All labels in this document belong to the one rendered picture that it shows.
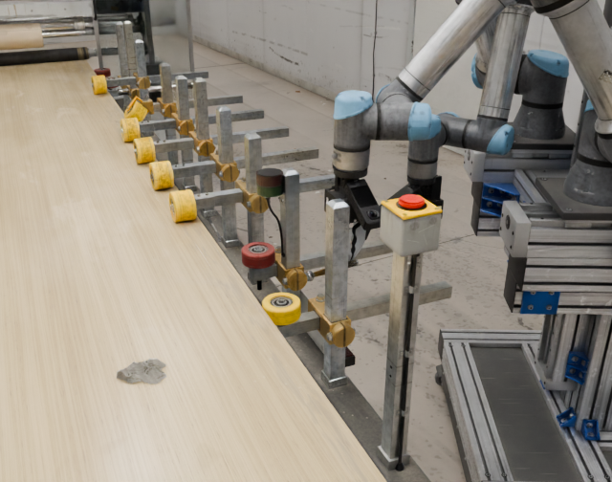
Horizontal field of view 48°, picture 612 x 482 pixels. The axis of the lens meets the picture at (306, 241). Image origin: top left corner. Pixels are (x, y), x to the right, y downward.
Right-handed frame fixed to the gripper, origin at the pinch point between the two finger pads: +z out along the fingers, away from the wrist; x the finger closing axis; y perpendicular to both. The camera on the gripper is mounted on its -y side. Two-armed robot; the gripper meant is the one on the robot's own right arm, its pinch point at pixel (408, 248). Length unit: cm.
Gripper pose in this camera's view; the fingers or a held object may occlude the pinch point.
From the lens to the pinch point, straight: 184.1
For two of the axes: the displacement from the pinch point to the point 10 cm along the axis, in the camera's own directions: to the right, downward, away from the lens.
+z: 0.0, 9.0, 4.3
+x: -4.0, -4.0, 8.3
